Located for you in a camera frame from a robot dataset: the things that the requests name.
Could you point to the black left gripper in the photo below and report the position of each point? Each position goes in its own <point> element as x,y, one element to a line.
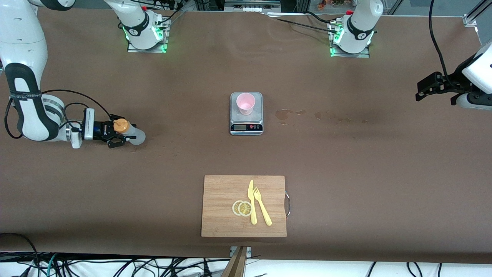
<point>452,83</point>

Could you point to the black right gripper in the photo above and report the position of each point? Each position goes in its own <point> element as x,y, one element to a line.
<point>100,129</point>

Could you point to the sauce bottle with orange cap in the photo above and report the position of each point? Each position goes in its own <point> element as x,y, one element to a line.
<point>136,134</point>

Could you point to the pink plastic cup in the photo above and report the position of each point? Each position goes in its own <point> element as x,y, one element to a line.
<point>246,103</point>

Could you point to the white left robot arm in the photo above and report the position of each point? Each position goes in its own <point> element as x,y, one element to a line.
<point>480,73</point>

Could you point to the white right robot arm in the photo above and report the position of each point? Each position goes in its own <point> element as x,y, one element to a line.
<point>23,30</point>

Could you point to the wooden cutting board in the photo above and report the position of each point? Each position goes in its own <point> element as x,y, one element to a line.
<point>223,200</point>

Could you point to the silver digital kitchen scale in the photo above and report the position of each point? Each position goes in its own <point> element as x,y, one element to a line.
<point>246,123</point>

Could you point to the lemon slice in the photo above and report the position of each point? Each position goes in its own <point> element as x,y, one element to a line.
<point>235,208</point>
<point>245,209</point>

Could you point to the brown liquid puddle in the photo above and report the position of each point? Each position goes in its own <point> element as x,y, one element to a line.
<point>283,114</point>

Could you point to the yellow plastic knife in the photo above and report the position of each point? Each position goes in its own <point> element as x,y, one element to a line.
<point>251,192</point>

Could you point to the yellow plastic fork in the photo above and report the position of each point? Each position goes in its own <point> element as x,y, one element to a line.
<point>263,209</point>

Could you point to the grey power strip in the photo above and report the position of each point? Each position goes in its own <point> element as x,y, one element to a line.
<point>251,7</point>

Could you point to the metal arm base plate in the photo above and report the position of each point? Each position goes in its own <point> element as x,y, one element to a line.
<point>361,55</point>
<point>134,50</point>

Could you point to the aluminium frame profile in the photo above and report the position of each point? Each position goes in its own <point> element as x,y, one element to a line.
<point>471,19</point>

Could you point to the small metal bracket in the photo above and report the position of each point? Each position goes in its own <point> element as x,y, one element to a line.
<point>249,252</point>

